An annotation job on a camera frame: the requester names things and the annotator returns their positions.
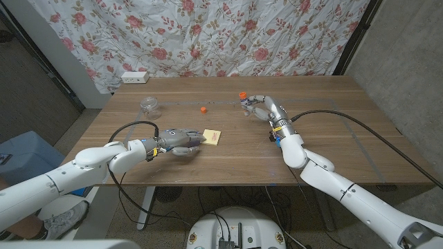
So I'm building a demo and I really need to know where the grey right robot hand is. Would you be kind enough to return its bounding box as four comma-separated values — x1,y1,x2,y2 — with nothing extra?
241,95,296,139

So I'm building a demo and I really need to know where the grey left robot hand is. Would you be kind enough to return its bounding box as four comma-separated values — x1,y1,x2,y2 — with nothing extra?
154,128,208,157

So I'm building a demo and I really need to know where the yellow sticky note pad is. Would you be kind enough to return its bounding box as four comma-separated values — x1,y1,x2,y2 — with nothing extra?
202,129,222,146

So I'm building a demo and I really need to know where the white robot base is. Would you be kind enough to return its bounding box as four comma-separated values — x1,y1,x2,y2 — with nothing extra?
186,206,288,249

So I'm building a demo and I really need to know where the clear glass jar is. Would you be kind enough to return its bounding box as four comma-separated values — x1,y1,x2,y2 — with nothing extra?
139,96,163,121

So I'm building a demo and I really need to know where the black round floor fan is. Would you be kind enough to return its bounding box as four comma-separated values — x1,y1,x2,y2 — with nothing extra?
154,186,183,204

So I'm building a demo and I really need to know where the white power strip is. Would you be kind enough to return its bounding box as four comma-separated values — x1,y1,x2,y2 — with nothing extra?
120,71,150,84

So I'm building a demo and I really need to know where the white table leg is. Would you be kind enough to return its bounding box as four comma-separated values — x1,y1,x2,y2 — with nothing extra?
136,185,157,232

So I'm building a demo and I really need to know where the floral printed backdrop cloth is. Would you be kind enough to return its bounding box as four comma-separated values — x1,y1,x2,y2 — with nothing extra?
27,0,371,95

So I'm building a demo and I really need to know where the black backdrop pole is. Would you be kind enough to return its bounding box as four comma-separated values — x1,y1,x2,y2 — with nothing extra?
332,0,383,76

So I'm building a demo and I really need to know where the grey sneaker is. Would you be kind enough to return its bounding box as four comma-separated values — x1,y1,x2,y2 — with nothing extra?
40,200,91,241

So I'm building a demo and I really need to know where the blue grey bin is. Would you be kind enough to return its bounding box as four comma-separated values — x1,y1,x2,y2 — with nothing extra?
0,130,67,190

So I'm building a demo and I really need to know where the person's bare leg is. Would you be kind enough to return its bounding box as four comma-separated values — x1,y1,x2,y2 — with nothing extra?
0,214,46,241

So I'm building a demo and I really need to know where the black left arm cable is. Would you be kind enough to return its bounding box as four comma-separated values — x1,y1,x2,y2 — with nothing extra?
107,120,192,226

